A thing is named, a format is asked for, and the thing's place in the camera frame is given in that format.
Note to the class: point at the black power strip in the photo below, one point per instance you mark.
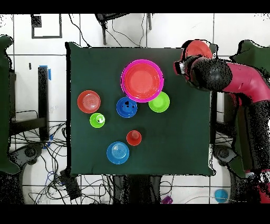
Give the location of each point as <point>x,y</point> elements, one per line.
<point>70,186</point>

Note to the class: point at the purple object on floor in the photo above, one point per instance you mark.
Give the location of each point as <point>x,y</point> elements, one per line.
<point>167,199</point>

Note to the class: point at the small light blue bowl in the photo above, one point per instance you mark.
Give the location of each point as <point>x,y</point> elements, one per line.
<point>118,152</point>

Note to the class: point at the green bowl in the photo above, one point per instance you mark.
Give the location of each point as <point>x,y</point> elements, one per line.
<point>161,104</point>

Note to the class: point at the blue cup on floor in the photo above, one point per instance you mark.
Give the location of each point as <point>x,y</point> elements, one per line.
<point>221,196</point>

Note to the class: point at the grey pedestal foot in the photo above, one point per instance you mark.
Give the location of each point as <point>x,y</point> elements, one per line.
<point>223,153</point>
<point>29,152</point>

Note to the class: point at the large orange bowl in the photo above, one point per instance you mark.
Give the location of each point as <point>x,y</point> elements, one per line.
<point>142,81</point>
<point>198,48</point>

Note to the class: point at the large pink bowl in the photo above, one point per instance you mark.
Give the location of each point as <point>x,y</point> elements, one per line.
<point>123,88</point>

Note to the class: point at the dark blue bowl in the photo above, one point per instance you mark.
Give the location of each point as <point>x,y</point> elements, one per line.
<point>126,112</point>

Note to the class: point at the green cloth on side table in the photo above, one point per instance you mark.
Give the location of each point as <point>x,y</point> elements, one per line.
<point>4,105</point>
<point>253,55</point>

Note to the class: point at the green cup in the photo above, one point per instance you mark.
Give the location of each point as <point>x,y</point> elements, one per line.
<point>93,121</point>

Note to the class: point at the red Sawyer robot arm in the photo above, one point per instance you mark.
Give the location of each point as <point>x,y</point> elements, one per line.
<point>244,80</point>

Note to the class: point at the black table frame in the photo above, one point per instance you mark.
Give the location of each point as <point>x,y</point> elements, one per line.
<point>213,116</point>
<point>43,95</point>

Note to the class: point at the dark green table cloth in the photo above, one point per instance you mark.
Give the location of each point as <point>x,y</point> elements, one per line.
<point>95,148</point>

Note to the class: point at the orange cup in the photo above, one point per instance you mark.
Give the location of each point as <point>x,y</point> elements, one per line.
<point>134,137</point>

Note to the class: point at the small orange bowl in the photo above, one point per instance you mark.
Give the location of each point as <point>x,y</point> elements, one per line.
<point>88,101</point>

